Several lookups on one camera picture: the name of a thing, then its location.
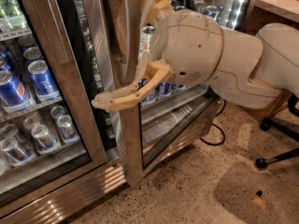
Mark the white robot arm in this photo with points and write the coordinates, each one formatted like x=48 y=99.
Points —
x=253 y=70

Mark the wooden cabinet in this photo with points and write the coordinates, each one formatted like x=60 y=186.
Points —
x=254 y=21

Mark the left blue pepsi can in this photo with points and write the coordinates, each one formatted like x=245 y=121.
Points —
x=13 y=93

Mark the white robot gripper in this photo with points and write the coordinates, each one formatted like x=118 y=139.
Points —
x=191 y=47

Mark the stainless fridge base grille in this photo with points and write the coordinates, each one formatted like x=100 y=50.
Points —
x=62 y=196

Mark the blue can lower shelf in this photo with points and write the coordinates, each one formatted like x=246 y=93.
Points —
x=151 y=98

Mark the silver can bottom left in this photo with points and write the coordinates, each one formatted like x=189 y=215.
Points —
x=46 y=141

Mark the front blue pepsi can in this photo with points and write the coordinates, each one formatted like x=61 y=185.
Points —
x=43 y=81

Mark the blue pepsi can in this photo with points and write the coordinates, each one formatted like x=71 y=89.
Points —
x=43 y=81
x=13 y=93

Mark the fridge glass door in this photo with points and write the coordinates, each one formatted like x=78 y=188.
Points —
x=115 y=32
x=55 y=31

